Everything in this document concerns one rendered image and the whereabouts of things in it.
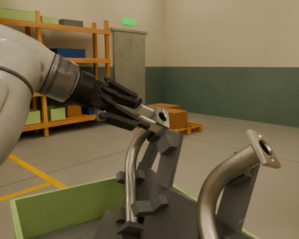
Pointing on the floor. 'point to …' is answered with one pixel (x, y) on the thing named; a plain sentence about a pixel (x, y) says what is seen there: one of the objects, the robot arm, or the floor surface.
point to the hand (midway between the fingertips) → (149, 118)
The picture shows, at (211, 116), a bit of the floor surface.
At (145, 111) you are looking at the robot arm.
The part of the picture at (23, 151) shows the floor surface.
